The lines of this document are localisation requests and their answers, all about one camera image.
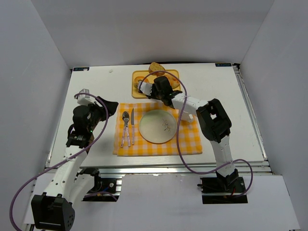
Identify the glazed ring donut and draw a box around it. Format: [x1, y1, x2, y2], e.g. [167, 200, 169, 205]
[133, 76, 144, 88]

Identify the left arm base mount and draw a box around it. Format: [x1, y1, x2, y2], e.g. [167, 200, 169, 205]
[75, 167, 119, 202]

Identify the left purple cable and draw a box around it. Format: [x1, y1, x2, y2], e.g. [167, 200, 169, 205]
[9, 92, 118, 231]

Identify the left blue corner label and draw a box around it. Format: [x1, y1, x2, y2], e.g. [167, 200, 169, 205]
[73, 67, 90, 72]

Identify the yellow plastic tray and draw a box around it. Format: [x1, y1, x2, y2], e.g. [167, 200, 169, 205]
[131, 69, 181, 99]

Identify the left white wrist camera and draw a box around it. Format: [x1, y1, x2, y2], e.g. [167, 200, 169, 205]
[74, 89, 95, 106]

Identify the white ceramic mug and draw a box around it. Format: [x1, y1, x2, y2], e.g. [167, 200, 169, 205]
[181, 111, 194, 123]

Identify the back bread slice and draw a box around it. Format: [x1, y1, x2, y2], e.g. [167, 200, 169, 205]
[148, 62, 165, 76]

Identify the fork with patterned handle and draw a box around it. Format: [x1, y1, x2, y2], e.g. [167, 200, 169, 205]
[121, 111, 131, 148]

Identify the knife with patterned handle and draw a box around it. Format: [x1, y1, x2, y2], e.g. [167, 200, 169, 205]
[131, 108, 135, 145]

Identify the yellow checkered cloth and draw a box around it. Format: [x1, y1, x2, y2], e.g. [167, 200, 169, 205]
[113, 101, 202, 156]

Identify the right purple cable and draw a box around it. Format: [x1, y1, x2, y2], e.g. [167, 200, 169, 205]
[138, 71, 254, 197]

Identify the pale green ceramic plate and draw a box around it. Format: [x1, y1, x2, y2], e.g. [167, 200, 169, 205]
[139, 109, 177, 144]

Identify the right blue corner label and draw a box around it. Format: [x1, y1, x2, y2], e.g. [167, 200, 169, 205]
[215, 63, 232, 67]

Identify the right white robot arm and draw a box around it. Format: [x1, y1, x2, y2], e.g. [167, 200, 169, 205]
[138, 76, 238, 190]

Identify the purple cable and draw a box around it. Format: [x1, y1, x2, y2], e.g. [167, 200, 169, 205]
[138, 71, 254, 197]
[9, 92, 118, 231]

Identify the blue corner label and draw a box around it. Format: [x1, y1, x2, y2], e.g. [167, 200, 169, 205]
[73, 67, 90, 72]
[215, 63, 232, 67]

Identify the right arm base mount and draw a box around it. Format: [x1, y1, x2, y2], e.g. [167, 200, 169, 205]
[197, 177, 248, 205]

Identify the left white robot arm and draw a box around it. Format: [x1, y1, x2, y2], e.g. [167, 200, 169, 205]
[31, 93, 118, 231]

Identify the orange topped round bun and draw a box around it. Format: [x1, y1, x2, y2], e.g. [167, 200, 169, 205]
[166, 74, 180, 89]

